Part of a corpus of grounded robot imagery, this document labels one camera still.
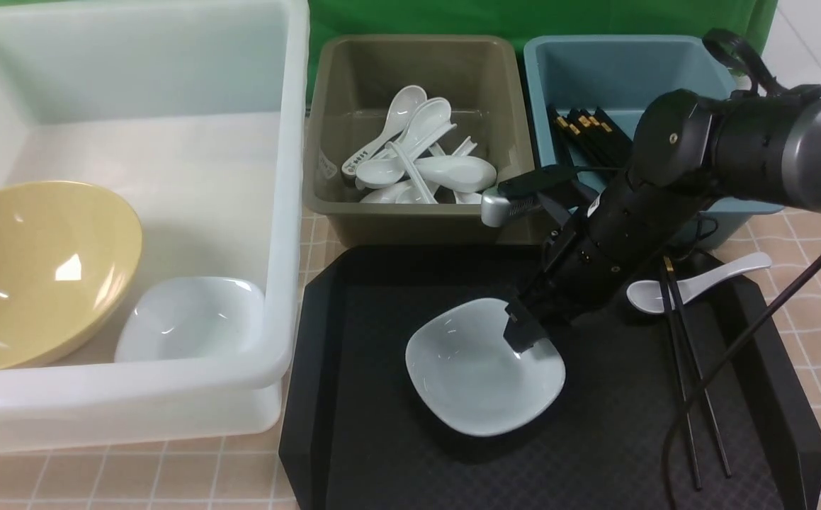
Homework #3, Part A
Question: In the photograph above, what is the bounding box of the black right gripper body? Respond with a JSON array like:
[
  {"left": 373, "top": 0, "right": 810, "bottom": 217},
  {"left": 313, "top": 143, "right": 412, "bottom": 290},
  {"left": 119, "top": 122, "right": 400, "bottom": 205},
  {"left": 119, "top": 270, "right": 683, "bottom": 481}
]
[{"left": 516, "top": 172, "right": 715, "bottom": 327}]

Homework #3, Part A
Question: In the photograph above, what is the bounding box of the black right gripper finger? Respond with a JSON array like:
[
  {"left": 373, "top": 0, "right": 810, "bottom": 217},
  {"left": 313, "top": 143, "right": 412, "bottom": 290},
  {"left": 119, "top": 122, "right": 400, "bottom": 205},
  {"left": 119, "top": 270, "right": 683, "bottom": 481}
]
[{"left": 504, "top": 301, "right": 548, "bottom": 353}]

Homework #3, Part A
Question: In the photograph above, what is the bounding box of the white ceramic soup spoon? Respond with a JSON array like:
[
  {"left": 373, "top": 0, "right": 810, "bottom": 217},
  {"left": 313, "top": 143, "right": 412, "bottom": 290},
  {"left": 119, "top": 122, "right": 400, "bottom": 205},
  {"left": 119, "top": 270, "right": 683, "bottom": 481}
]
[{"left": 626, "top": 251, "right": 772, "bottom": 315}]

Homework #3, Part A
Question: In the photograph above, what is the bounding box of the black chopstick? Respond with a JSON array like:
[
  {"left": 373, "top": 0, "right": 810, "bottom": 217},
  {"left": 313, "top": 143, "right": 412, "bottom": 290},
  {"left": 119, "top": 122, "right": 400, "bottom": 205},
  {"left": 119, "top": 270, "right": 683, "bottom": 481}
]
[
  {"left": 663, "top": 256, "right": 733, "bottom": 479},
  {"left": 659, "top": 257, "right": 703, "bottom": 492}
]

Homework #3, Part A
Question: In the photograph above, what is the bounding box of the pale green square dish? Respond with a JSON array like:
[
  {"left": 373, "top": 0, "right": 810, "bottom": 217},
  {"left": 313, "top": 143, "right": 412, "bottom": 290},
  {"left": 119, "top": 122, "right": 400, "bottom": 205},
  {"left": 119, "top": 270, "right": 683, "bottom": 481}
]
[{"left": 406, "top": 297, "right": 566, "bottom": 438}]

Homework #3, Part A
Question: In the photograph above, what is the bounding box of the white square dish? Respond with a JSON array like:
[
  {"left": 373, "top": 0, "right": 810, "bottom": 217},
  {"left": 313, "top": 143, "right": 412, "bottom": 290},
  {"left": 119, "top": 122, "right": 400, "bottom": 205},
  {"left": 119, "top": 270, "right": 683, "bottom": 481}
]
[{"left": 113, "top": 276, "right": 265, "bottom": 363}]

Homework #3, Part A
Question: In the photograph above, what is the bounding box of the yellow noodle bowl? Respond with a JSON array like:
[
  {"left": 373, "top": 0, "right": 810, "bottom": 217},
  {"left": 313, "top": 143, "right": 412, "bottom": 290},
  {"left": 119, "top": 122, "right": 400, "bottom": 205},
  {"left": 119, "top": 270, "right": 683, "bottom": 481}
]
[{"left": 0, "top": 181, "right": 144, "bottom": 369}]

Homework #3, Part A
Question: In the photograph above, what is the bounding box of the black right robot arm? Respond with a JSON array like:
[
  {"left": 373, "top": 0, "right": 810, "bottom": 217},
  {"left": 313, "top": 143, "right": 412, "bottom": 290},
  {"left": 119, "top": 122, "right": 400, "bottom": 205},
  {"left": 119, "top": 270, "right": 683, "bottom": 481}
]
[{"left": 499, "top": 29, "right": 821, "bottom": 353}]

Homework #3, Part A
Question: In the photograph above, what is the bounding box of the black chopsticks bundle in bin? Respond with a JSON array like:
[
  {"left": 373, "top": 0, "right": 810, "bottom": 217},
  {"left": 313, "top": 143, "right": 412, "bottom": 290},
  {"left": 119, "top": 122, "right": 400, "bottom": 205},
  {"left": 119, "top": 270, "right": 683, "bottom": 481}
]
[{"left": 546, "top": 104, "right": 633, "bottom": 176}]

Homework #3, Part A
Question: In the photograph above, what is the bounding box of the white spoon in bin right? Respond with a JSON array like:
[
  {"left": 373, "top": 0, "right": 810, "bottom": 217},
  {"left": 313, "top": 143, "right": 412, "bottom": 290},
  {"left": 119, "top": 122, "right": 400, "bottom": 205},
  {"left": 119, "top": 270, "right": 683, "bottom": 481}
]
[{"left": 414, "top": 155, "right": 497, "bottom": 193}]

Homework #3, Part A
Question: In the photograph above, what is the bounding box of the white spoon in bin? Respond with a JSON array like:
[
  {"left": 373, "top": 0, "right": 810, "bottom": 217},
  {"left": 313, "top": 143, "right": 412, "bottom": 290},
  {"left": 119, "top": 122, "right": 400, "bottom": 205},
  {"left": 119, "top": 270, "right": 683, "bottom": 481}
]
[
  {"left": 414, "top": 155, "right": 497, "bottom": 193},
  {"left": 356, "top": 97, "right": 453, "bottom": 190},
  {"left": 340, "top": 85, "right": 429, "bottom": 179}
]

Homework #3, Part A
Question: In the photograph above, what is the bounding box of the teal plastic bin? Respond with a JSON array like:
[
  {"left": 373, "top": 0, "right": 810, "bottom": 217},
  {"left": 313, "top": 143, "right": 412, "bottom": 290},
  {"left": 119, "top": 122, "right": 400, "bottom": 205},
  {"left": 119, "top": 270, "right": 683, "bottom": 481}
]
[{"left": 523, "top": 35, "right": 791, "bottom": 250}]

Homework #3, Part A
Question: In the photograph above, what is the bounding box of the black plastic serving tray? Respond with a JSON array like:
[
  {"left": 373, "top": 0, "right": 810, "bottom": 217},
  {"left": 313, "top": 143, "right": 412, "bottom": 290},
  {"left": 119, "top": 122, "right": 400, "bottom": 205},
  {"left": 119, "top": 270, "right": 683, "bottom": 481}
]
[{"left": 278, "top": 245, "right": 821, "bottom": 509}]

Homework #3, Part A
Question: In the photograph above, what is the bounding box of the white spoon in bin middle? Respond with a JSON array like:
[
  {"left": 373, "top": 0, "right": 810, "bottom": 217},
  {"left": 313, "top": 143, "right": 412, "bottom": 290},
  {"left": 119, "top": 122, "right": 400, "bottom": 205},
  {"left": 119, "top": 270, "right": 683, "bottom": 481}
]
[{"left": 356, "top": 97, "right": 453, "bottom": 190}]

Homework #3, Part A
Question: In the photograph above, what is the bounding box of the olive plastic bin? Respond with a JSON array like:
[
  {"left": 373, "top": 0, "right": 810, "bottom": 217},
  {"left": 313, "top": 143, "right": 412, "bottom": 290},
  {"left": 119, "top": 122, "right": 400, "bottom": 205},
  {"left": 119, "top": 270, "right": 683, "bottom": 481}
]
[{"left": 303, "top": 35, "right": 536, "bottom": 247}]

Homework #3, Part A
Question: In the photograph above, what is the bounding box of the green cloth backdrop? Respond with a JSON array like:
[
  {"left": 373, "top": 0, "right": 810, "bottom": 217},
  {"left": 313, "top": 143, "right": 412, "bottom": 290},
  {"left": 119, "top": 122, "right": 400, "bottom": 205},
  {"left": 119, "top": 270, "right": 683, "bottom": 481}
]
[{"left": 307, "top": 1, "right": 777, "bottom": 96}]

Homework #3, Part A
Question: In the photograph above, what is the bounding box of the white spoon in bin top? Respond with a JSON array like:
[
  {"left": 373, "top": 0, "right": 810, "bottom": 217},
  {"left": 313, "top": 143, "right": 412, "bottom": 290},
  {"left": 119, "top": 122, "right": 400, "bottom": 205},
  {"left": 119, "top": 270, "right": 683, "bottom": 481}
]
[{"left": 340, "top": 85, "right": 429, "bottom": 179}]

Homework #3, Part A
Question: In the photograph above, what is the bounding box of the large white plastic tub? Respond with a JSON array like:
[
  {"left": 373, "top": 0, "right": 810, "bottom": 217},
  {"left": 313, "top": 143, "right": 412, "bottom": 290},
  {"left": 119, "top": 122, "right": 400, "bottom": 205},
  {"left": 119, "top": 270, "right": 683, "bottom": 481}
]
[{"left": 0, "top": 1, "right": 309, "bottom": 454}]

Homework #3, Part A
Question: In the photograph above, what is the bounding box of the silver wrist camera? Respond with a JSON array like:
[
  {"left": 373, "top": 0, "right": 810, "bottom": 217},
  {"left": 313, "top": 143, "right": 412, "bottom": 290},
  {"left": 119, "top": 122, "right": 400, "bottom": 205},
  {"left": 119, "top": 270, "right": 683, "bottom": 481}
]
[{"left": 481, "top": 165, "right": 599, "bottom": 229}]

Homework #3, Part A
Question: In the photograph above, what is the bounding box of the black cable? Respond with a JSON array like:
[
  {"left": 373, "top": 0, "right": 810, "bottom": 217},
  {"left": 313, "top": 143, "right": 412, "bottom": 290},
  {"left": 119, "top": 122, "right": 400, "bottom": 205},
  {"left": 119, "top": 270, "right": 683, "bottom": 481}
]
[{"left": 661, "top": 209, "right": 821, "bottom": 510}]

